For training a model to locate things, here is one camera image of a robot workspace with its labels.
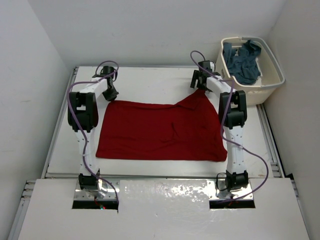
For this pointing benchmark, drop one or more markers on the red t shirt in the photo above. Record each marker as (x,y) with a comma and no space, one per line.
(188,130)

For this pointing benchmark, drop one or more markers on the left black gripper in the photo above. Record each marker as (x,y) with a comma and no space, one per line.
(112,96)

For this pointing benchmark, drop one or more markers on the reflective foil panel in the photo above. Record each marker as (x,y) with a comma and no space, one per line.
(169,195)

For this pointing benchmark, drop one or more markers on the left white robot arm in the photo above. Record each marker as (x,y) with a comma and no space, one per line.
(83,117)

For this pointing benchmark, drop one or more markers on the blue t shirt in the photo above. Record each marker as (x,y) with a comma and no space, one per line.
(241,62)

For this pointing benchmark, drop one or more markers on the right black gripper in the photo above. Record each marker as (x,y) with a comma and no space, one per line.
(197,75)

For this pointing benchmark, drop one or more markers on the cream laundry basket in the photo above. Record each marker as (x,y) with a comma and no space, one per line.
(271,76)

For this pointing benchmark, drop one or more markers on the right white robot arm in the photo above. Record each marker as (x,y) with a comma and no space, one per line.
(232,113)

